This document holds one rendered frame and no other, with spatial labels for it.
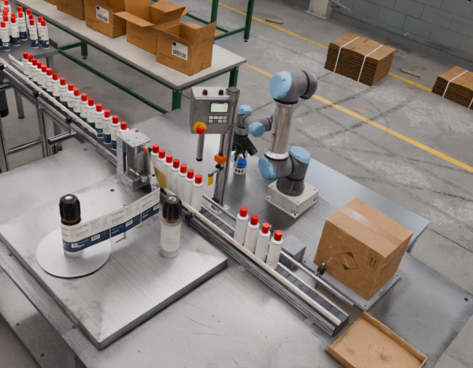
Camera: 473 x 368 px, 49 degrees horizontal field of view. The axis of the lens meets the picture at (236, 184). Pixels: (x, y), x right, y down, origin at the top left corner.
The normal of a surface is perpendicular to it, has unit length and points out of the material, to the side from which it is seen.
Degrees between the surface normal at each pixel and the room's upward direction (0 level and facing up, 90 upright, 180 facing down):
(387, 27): 90
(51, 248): 0
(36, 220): 0
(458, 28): 90
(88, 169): 0
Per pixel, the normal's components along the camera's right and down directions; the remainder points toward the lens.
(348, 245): -0.69, 0.37
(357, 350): 0.12, -0.79
